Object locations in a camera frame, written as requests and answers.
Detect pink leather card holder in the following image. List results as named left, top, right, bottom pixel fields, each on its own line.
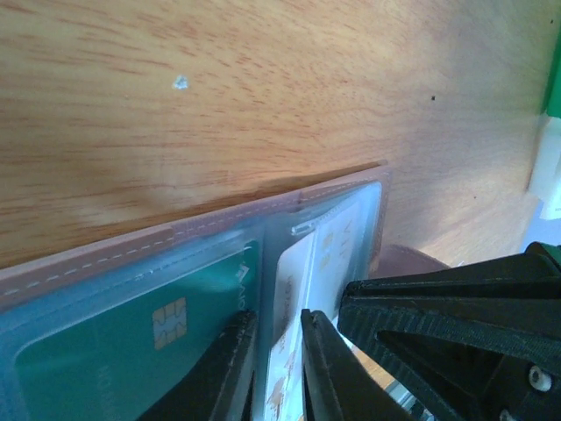
left=1, top=166, right=443, bottom=420

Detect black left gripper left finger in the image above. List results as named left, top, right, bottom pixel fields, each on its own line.
left=139, top=310, right=258, bottom=421

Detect small green bin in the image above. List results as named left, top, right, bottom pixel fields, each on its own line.
left=540, top=1, right=560, bottom=118

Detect white card red drawings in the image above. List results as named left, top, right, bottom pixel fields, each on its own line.
left=263, top=203, right=361, bottom=420

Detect teal chip card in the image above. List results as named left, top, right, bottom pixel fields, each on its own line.
left=15, top=240, right=259, bottom=420

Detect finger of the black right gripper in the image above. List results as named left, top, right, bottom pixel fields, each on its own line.
left=337, top=242, right=560, bottom=420

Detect white bin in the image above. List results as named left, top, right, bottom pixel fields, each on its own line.
left=528, top=115, right=560, bottom=220

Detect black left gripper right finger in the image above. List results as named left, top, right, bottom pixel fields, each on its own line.
left=301, top=309, right=412, bottom=421

